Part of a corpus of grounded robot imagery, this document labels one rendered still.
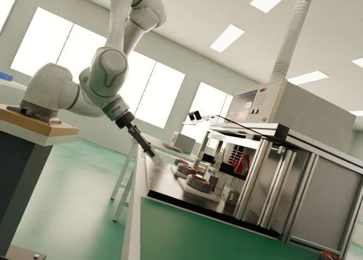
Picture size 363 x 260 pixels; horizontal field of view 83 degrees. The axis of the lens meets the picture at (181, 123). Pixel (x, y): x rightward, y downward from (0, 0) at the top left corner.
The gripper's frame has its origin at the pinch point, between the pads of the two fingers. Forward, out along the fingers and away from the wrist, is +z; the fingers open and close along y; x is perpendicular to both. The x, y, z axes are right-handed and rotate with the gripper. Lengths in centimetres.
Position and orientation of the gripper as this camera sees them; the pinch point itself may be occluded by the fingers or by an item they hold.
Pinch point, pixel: (154, 155)
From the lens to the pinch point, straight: 83.7
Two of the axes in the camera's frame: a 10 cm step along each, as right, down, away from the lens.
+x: 7.7, -6.2, 1.5
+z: 6.0, 7.9, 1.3
